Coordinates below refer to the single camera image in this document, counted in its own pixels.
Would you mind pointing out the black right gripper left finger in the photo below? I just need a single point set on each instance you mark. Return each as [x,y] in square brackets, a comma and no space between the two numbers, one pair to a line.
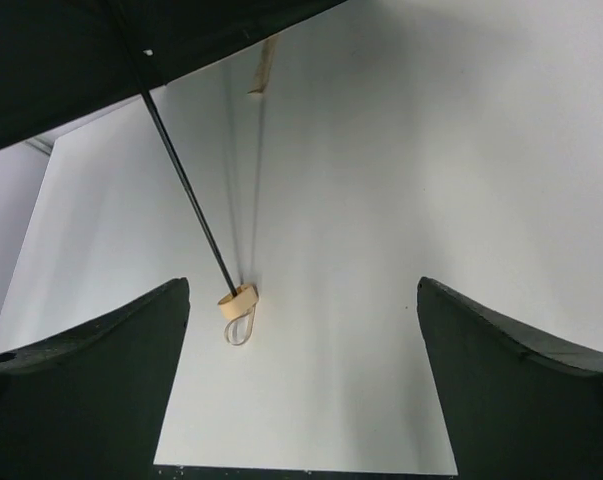
[90,401]

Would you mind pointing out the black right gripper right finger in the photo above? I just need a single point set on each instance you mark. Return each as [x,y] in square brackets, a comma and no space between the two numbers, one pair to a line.
[518,402]

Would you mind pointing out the beige and black folding umbrella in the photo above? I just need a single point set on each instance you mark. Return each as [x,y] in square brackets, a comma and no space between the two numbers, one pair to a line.
[111,218]

